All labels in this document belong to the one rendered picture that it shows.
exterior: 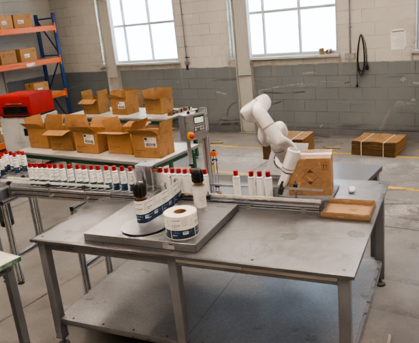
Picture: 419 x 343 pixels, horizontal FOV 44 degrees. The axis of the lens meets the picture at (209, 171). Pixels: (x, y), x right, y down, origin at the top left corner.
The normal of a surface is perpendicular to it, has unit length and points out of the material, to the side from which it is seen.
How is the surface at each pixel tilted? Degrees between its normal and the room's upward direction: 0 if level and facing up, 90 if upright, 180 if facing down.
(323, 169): 90
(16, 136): 90
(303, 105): 90
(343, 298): 90
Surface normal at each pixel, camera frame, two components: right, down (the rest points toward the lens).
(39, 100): 0.92, 0.02
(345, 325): -0.41, 0.30
